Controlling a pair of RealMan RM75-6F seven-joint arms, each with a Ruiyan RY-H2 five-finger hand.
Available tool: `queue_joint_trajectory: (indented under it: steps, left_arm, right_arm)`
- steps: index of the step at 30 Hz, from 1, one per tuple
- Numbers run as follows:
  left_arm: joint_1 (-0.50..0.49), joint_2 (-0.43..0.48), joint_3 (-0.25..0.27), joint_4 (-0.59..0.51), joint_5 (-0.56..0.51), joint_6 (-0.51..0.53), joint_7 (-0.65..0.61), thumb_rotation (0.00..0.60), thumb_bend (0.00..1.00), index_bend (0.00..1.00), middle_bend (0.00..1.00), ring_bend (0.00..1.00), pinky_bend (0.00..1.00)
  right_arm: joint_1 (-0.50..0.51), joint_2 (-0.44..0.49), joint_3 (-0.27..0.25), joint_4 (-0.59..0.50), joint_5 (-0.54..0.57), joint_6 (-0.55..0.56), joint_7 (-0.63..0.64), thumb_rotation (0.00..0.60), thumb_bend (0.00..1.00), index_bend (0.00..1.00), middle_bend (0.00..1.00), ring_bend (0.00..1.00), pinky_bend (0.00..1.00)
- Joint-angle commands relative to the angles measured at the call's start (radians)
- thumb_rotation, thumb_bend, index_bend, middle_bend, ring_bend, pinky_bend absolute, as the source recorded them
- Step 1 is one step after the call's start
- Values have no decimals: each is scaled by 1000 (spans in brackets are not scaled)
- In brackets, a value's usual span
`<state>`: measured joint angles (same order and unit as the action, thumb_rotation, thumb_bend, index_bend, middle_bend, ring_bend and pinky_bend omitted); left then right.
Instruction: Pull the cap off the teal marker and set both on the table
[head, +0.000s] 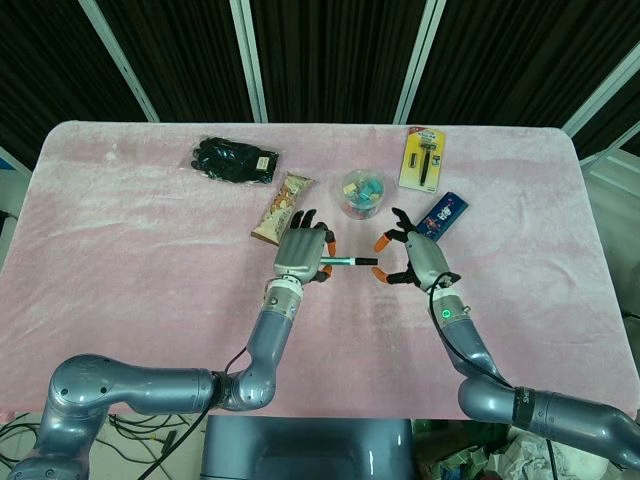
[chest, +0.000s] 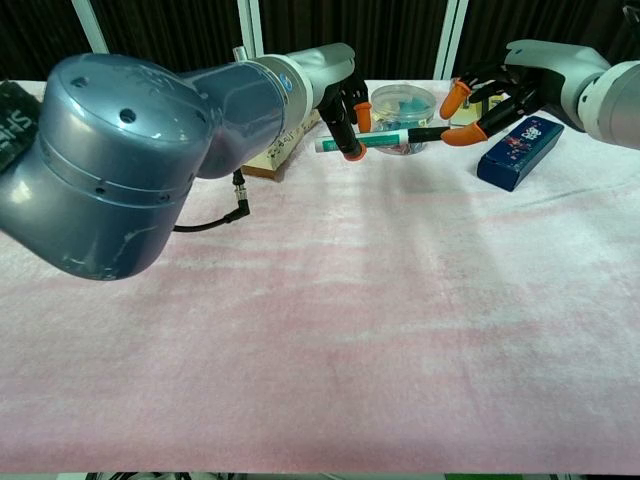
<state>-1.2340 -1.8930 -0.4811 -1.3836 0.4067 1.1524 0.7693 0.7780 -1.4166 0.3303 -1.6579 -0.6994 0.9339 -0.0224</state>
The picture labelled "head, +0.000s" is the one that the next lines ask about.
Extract snack bar wrapper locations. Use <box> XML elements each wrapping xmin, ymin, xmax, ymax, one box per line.
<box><xmin>250</xmin><ymin>171</ymin><xmax>318</xmax><ymax>246</ymax></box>

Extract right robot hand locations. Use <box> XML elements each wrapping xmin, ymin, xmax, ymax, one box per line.
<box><xmin>371</xmin><ymin>207</ymin><xmax>462</xmax><ymax>291</ymax></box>

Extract razor in yellow blister pack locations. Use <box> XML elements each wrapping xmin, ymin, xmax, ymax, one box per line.
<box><xmin>398</xmin><ymin>126</ymin><xmax>446</xmax><ymax>194</ymax></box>

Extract blue snack packet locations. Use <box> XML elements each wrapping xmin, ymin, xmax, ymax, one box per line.
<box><xmin>418</xmin><ymin>191</ymin><xmax>472</xmax><ymax>242</ymax></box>

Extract grey robot torso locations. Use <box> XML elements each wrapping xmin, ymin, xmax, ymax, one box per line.
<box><xmin>199</xmin><ymin>415</ymin><xmax>415</xmax><ymax>480</ymax></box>

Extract white partition frame post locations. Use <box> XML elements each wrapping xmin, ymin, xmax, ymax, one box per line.
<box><xmin>560</xmin><ymin>42</ymin><xmax>640</xmax><ymax>146</ymax></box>
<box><xmin>78</xmin><ymin>0</ymin><xmax>161</xmax><ymax>123</ymax></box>
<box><xmin>393</xmin><ymin>0</ymin><xmax>447</xmax><ymax>125</ymax></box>
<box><xmin>229</xmin><ymin>0</ymin><xmax>270</xmax><ymax>123</ymax></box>

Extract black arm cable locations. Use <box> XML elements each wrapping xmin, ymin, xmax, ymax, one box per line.
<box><xmin>428</xmin><ymin>272</ymin><xmax>516</xmax><ymax>389</ymax></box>
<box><xmin>130</xmin><ymin>344</ymin><xmax>251</xmax><ymax>480</ymax></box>

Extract pink plush table cloth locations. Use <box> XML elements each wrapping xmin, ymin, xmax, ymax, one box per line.
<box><xmin>0</xmin><ymin>119</ymin><xmax>627</xmax><ymax>421</ymax></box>

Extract clear jar of binder clips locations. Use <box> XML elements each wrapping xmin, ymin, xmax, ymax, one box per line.
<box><xmin>338</xmin><ymin>168</ymin><xmax>386</xmax><ymax>220</ymax></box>

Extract black knit gloves pack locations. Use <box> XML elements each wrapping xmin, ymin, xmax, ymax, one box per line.
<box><xmin>188</xmin><ymin>135</ymin><xmax>281</xmax><ymax>185</ymax></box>

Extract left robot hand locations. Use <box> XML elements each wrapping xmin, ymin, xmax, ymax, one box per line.
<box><xmin>273</xmin><ymin>209</ymin><xmax>336</xmax><ymax>284</ymax></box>

